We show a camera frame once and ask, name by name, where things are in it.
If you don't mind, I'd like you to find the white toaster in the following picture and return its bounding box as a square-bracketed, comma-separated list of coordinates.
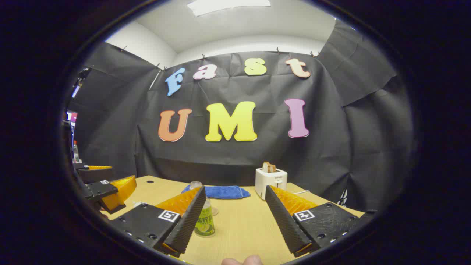
[255, 167, 288, 201]

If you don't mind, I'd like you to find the blue towel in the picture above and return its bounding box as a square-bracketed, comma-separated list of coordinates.
[181, 185, 251, 200]

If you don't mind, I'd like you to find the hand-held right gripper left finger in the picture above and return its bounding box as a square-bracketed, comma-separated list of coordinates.
[110, 186, 207, 258]

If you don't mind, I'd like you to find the green label water bottle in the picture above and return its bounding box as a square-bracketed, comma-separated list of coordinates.
[190, 181, 216, 238]

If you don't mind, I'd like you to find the ceiling light panel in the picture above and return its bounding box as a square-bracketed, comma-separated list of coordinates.
[187, 0, 271, 17]

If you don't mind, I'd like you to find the black backdrop cloth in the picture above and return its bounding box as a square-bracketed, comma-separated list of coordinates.
[68, 20, 414, 212]

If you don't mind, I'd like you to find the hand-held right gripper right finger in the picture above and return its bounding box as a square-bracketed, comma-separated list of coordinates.
[265, 185, 378, 258]

